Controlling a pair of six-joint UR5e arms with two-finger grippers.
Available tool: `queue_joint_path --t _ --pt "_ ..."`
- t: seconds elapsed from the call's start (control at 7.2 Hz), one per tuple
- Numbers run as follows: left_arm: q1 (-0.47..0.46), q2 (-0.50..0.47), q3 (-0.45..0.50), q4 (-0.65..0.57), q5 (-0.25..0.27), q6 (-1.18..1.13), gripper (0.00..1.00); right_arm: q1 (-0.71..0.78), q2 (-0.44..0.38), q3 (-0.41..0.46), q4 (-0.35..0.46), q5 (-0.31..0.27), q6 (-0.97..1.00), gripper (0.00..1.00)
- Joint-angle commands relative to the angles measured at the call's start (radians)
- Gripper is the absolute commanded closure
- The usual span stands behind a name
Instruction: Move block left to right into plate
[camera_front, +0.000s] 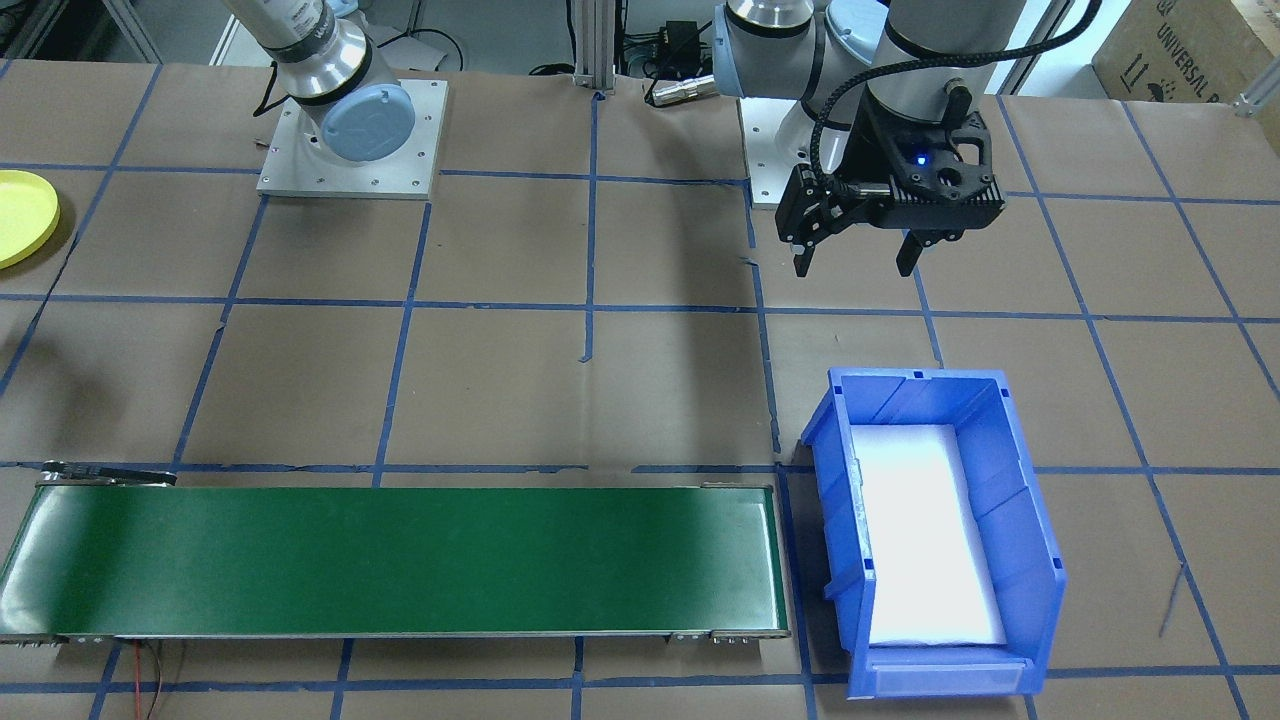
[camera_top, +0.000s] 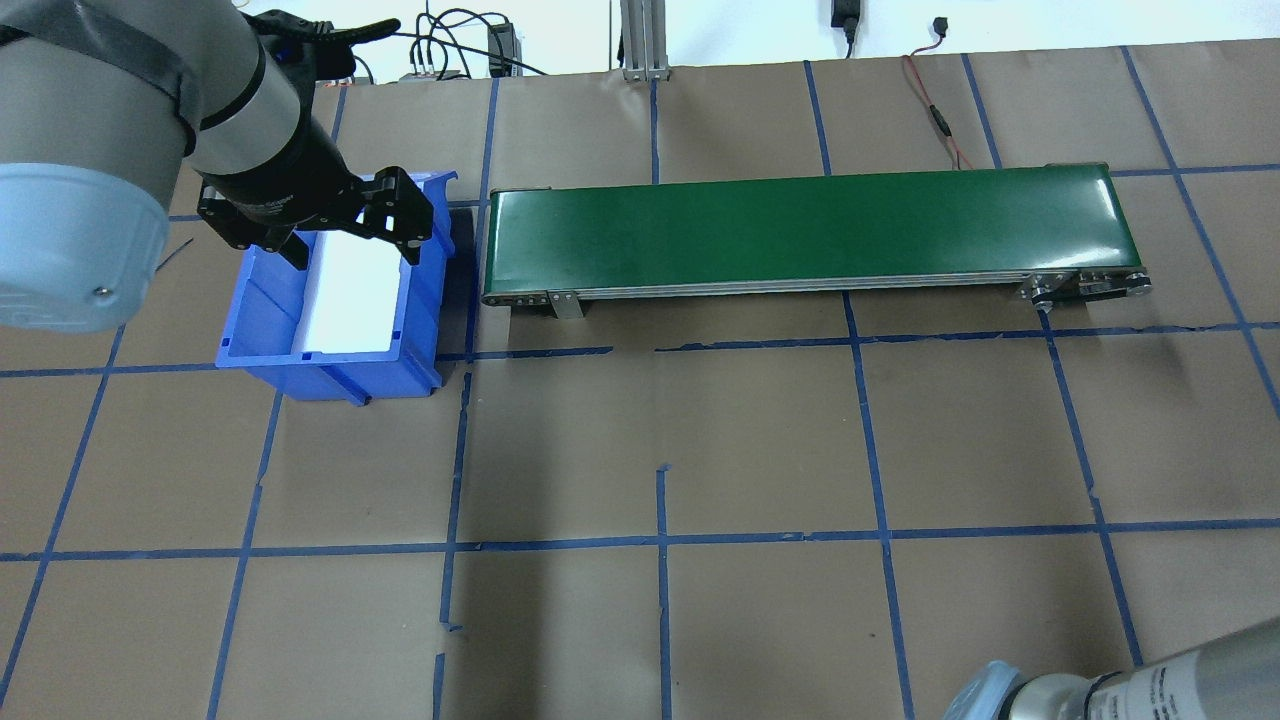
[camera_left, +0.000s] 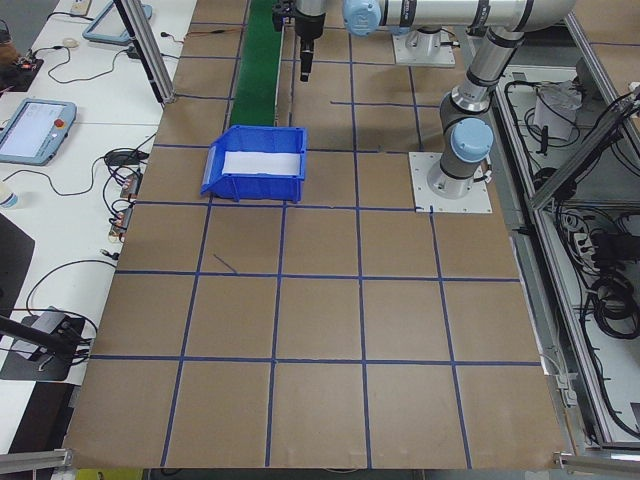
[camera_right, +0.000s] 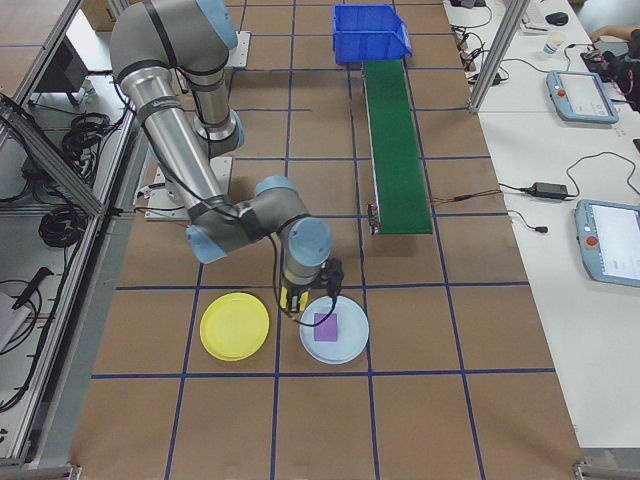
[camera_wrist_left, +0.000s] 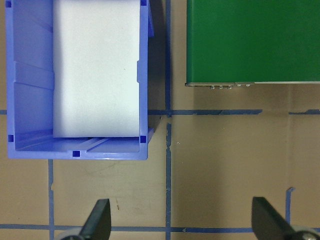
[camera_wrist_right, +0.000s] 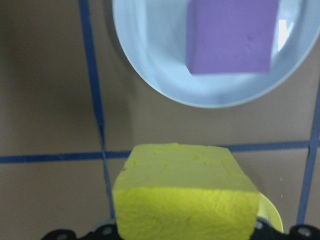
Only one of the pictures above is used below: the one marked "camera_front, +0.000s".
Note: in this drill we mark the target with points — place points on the brown cardboard box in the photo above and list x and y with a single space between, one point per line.
1180 50

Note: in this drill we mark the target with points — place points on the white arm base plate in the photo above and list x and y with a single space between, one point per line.
765 180
400 170

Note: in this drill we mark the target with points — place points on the green conveyor belt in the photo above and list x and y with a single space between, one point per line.
400 560

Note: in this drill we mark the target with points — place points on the yellow round plate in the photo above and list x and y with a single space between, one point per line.
20 215

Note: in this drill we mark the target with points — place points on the blue plastic storage bin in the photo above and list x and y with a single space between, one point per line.
1020 560

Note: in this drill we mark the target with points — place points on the black power adapter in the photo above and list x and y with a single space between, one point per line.
682 42

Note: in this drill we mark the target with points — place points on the silver metal cylinder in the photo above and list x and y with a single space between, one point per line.
680 91

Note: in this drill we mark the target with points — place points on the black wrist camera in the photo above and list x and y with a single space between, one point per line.
950 212

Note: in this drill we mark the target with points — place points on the white foam pad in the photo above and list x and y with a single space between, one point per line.
930 540

